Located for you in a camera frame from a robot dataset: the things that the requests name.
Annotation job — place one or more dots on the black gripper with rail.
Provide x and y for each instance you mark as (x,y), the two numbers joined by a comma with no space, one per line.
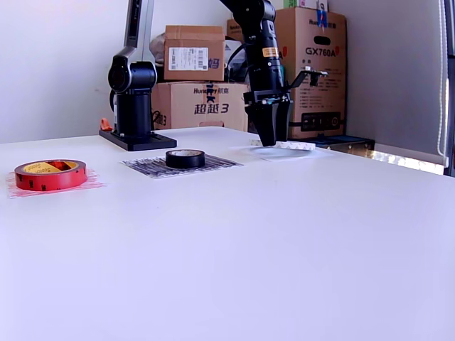
(266,96)

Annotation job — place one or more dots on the white tape roll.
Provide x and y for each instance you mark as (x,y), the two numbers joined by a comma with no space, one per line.
(298,145)

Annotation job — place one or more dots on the black tape roll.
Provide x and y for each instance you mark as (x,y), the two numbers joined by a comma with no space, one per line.
(185,161)

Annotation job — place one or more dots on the red tape roll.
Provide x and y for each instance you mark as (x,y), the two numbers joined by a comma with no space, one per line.
(53,183)

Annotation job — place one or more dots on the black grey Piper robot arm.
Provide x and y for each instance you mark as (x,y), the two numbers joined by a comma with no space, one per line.
(133,110)

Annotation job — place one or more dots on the tall GX760A cardboard box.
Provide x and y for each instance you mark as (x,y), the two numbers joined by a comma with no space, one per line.
(320,99)

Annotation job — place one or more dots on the blank white paper sheet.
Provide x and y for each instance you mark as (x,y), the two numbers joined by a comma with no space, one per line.
(320,154)

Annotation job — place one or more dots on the black scribbled paper sheet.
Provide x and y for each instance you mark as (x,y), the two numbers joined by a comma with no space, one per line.
(220,163)

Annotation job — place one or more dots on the white plastic bag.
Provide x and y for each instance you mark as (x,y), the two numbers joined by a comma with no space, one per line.
(231,51)

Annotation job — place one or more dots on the cardboard box with blue characters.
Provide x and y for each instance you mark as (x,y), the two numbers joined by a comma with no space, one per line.
(185,120)

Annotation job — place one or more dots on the cardboard box with shipping label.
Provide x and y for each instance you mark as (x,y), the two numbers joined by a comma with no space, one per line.
(193,39)

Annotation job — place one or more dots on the grey plastic bag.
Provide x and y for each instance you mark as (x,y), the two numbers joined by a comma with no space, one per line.
(158,46)

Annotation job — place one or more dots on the orange clamp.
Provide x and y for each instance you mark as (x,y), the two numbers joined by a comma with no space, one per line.
(105,124)

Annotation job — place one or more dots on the red scribbled paper sheet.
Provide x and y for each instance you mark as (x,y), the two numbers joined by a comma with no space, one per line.
(94,181)

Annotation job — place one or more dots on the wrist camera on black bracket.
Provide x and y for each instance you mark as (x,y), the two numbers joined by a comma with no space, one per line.
(313,76)

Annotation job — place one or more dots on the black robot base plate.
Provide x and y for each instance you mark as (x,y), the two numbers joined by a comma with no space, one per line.
(142,142)

